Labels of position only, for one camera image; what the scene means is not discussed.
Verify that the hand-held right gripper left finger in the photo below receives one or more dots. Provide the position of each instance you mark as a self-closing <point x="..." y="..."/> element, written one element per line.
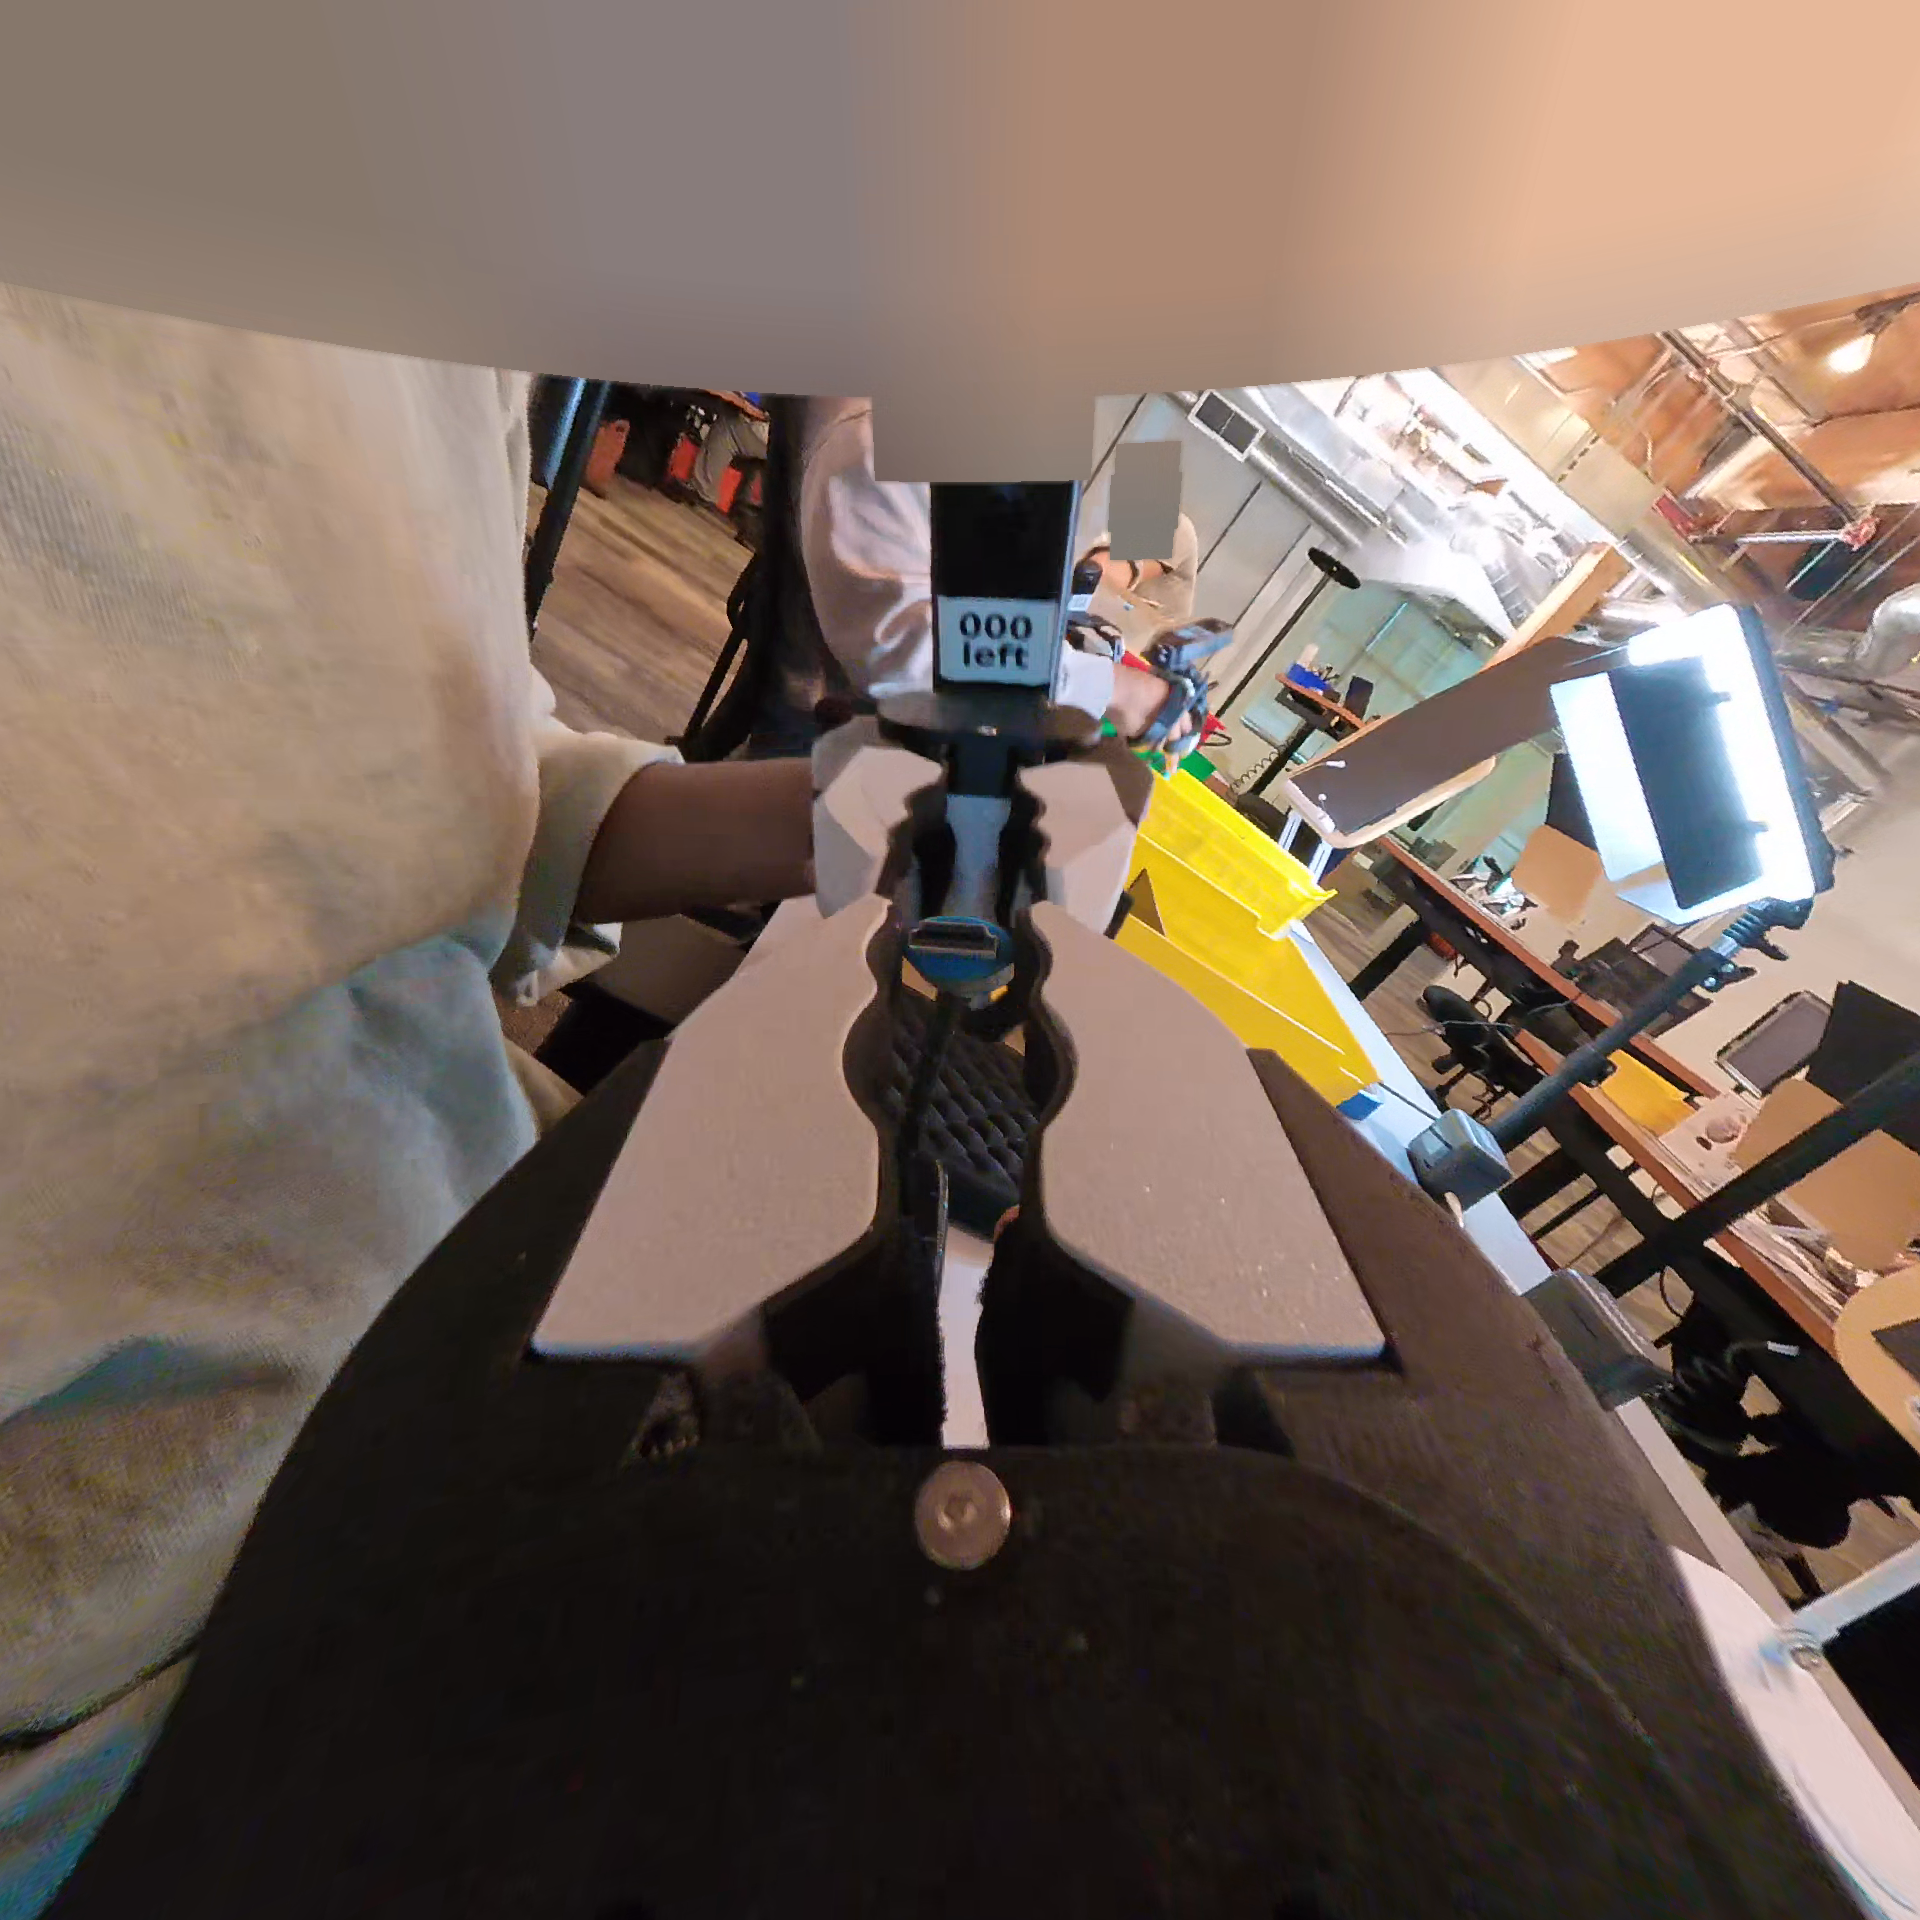
<point x="720" y="1186"/>

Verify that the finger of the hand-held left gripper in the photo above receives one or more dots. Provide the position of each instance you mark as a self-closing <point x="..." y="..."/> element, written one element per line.
<point x="1096" y="826"/>
<point x="851" y="826"/>

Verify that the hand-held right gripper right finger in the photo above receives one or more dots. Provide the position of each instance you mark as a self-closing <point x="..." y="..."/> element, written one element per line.
<point x="1199" y="1197"/>

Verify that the person's left forearm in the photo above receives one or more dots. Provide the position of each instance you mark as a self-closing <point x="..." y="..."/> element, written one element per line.
<point x="707" y="841"/>

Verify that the blue tape piece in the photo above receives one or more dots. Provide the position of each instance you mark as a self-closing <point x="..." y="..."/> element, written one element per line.
<point x="1364" y="1105"/>

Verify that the black quilted mat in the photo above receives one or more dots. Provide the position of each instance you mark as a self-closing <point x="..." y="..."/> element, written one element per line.
<point x="975" y="1110"/>

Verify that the grey table clamp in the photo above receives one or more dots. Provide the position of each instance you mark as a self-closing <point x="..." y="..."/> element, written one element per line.
<point x="1595" y="1336"/>
<point x="1453" y="1158"/>

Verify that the black swivel chair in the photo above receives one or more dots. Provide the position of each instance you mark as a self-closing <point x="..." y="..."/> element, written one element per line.
<point x="1463" y="1029"/>

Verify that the black metal pole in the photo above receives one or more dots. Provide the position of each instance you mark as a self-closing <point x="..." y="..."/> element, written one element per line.
<point x="570" y="481"/>

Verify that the small yellow box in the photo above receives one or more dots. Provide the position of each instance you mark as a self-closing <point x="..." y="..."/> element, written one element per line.
<point x="1642" y="1095"/>

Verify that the small cardboard box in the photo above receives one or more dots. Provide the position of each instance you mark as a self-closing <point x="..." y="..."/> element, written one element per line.
<point x="1560" y="873"/>

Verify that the long wooden desk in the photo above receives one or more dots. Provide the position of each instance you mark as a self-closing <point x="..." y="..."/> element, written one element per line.
<point x="1725" y="1231"/>

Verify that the grey laptop screen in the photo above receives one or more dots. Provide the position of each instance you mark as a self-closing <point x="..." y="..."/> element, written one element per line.
<point x="1780" y="1043"/>

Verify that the large cardboard box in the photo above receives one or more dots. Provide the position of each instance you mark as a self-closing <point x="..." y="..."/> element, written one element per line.
<point x="1837" y="1172"/>

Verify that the LED light panel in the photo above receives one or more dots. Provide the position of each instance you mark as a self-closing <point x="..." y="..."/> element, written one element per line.
<point x="1772" y="750"/>

